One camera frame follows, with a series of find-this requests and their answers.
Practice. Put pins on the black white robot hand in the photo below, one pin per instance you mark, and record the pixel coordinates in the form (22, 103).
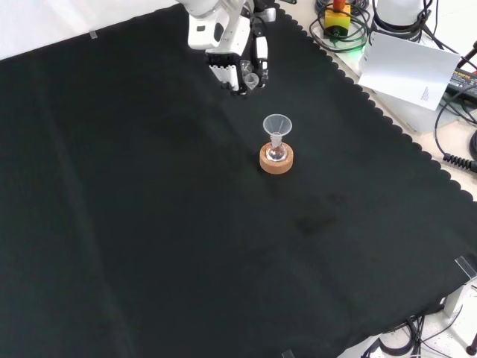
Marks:
(223, 35)

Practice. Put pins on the clear glass graduated cylinder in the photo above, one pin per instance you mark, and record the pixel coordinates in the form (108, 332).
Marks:
(252, 79)

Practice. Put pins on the clear plastic funnel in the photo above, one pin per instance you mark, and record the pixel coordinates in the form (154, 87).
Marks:
(277, 124)

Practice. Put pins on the yellow stop button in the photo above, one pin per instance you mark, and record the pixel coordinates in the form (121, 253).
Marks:
(337, 18)

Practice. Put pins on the clear round-bottom flask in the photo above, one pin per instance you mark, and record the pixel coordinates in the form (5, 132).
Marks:
(276, 153)

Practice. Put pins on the clear tape piece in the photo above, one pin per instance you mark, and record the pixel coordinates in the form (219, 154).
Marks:
(466, 266)
(287, 354)
(93, 35)

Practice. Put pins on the pale board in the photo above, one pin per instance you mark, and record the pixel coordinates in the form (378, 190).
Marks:
(406, 71)

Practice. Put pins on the black cloth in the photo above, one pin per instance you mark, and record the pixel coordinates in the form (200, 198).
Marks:
(149, 223)

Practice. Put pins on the black power adapter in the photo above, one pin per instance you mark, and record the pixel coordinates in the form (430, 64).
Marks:
(464, 80)

